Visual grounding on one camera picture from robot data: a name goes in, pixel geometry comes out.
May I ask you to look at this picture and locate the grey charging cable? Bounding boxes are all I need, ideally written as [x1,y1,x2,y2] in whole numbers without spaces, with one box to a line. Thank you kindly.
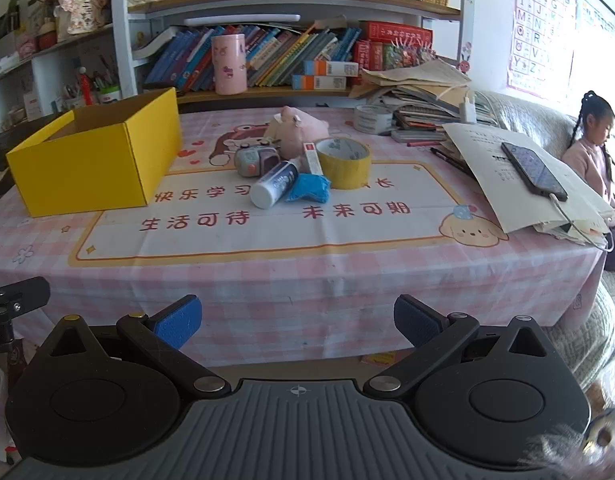
[547,194,615,253]

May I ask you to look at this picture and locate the yellow cardboard box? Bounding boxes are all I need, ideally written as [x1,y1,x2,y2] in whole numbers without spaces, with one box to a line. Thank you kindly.
[6,87,183,218]

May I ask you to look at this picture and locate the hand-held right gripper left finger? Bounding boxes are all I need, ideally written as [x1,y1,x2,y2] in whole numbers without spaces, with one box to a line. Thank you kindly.
[35,296,232,401]

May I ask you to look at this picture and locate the pink plush pig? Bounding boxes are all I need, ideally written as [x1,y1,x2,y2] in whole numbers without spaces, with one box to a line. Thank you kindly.
[264,106,331,159]

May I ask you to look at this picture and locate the pile of papers and notebooks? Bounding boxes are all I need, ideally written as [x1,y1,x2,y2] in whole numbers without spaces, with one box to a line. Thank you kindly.
[348,57,498,147]

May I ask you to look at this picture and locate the pink printed cup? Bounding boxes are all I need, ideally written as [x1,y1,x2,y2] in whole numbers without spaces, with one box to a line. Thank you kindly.
[211,34,247,96]

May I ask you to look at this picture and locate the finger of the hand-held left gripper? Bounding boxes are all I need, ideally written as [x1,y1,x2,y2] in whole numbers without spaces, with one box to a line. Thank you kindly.
[0,276,52,317]

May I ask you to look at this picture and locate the row of leaning books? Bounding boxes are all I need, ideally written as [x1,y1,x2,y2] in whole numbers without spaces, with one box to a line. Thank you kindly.
[145,25,363,93]

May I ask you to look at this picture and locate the red round figurine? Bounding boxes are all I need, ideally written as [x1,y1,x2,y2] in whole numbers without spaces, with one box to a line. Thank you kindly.
[35,20,58,51]

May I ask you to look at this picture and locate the white wooden bookshelf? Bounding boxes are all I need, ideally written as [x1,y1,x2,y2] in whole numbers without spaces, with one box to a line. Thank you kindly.
[0,0,478,111]

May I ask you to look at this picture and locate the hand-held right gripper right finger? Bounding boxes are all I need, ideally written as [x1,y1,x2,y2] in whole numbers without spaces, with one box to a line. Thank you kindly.
[363,295,562,402]

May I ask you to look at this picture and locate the stack of red books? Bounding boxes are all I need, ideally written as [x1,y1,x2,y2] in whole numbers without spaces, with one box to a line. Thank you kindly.
[352,21,434,86]

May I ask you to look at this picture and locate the small red white box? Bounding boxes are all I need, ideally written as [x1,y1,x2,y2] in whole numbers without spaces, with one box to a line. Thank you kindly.
[302,141,324,175]

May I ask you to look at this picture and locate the white charger plug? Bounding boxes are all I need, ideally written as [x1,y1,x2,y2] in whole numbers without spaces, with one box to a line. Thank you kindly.
[460,91,478,125]

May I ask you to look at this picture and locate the floral dress doll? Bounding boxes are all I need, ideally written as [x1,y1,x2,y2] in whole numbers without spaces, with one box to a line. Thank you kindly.
[55,0,108,36]

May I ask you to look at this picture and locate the grey sofa cover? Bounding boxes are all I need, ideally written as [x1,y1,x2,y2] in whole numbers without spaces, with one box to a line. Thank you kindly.
[480,91,615,401]

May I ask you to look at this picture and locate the blue packet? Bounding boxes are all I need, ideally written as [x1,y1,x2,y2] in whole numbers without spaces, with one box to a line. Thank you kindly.
[286,172,333,204]

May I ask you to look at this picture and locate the black smartphone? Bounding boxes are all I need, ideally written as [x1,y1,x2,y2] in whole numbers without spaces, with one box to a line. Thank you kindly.
[501,142,569,202]

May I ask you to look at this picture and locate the white spray bottle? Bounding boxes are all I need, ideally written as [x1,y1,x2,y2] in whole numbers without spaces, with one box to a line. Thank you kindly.
[250,158,302,210]

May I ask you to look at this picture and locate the red tassel pen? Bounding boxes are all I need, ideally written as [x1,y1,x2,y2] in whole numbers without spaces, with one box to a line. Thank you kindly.
[79,66,94,106]

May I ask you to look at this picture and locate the orange white carton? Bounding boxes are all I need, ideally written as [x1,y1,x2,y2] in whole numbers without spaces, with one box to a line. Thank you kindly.
[292,75,348,92]
[302,60,361,77]

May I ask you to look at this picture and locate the pink checkered tablecloth desktop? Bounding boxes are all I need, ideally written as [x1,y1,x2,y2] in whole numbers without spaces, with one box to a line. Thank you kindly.
[0,105,608,361]

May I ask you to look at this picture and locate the yellow tape roll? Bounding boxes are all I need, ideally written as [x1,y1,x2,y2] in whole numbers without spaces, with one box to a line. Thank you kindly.
[315,137,373,191]

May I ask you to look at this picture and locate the black pen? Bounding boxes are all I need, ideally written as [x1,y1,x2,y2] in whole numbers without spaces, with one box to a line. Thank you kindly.
[430,146,475,178]

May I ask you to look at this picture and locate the grey blue toy truck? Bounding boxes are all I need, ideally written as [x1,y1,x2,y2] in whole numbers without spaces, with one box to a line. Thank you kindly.
[234,141,283,179]

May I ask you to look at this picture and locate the grey tape roll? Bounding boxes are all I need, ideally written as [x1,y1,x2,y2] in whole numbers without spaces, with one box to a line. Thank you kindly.
[353,105,394,135]

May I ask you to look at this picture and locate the alphabet wall poster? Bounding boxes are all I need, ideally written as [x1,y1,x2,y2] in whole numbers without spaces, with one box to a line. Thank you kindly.
[506,0,579,100]

